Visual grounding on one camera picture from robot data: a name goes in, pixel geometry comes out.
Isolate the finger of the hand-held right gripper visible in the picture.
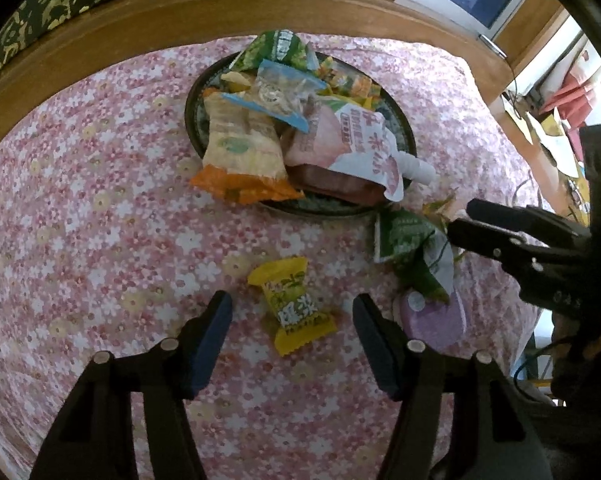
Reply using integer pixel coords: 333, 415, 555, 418
467, 198, 592, 247
447, 219, 542, 272

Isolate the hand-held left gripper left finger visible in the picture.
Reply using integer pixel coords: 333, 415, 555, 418
30, 290, 234, 480

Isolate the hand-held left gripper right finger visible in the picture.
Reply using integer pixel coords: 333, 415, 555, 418
353, 292, 554, 480

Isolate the green white-backed snack packet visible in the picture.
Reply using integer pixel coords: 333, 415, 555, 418
373, 208, 455, 305

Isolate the yellow candy packet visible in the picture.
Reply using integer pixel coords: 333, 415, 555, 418
248, 256, 338, 357

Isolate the brown snack packet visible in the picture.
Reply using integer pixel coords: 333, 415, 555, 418
285, 127, 389, 206

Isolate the pink spout pouch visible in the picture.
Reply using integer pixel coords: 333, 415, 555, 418
283, 102, 437, 202

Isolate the orange cracker packet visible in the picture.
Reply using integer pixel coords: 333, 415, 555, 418
189, 94, 305, 205

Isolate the orange clear snack packet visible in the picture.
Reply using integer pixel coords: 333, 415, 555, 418
321, 57, 381, 111

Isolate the dark patterned ceramic plate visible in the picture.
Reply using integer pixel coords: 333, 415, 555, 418
184, 50, 417, 218

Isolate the blue clear snack packet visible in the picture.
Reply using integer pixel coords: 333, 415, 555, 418
220, 59, 327, 133

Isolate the green triangular snack packet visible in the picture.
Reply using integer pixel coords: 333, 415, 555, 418
229, 30, 317, 73

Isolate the yellow green snack packet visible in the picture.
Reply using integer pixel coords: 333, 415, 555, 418
421, 195, 464, 222

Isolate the red paper bag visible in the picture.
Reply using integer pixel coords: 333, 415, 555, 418
543, 67, 601, 116

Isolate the pink floral cloth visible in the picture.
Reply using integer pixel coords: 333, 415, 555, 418
0, 32, 544, 480

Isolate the black cable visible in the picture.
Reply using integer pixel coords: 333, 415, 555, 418
513, 337, 569, 393

